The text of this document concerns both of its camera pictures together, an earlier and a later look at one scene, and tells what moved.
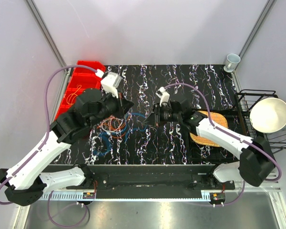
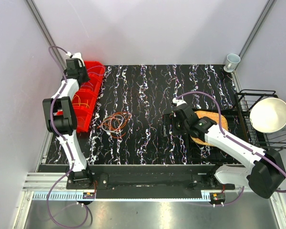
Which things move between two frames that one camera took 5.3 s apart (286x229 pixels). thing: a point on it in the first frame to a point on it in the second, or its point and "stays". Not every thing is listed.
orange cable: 116,126 stays
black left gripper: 123,105 to 82,67
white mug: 231,61 stays
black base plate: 153,177 stays
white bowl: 269,115 stays
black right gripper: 157,115 to 169,119
